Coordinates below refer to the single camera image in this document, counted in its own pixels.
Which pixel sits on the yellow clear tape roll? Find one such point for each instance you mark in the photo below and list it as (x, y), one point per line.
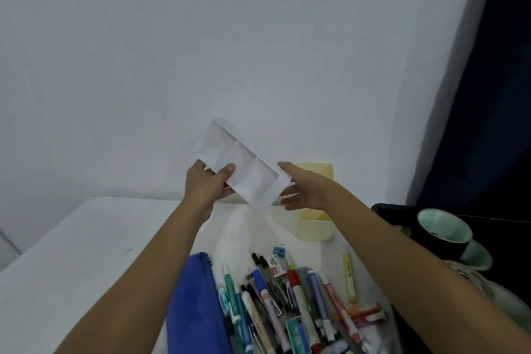
(460, 268)

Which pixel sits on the red capped white marker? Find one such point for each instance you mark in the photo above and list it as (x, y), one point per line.
(305, 312)

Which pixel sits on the person's right forearm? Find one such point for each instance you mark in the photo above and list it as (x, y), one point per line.
(415, 258)

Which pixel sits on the cream pen holder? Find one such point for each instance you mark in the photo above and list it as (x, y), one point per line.
(315, 225)

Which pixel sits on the pile of pens and markers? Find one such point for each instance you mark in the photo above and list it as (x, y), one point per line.
(265, 308)

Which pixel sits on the blue mesh pencil pouch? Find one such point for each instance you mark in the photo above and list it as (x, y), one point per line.
(195, 308)

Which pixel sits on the clear tiered organizer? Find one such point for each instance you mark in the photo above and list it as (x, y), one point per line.
(244, 167)

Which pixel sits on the white eraser red label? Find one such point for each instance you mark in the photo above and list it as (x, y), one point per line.
(277, 267)

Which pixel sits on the person's left hand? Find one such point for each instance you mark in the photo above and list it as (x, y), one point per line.
(203, 188)

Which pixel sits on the small blue sharpener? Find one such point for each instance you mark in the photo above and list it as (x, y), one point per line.
(279, 252)

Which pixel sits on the person's left forearm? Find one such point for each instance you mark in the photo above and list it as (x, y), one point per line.
(137, 291)

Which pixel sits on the black plastic tray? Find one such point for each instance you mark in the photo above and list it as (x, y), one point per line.
(498, 233)

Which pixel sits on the dark blue curtain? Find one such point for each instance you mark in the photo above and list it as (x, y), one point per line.
(489, 96)

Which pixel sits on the person's right hand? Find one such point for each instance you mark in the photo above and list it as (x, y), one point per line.
(315, 192)

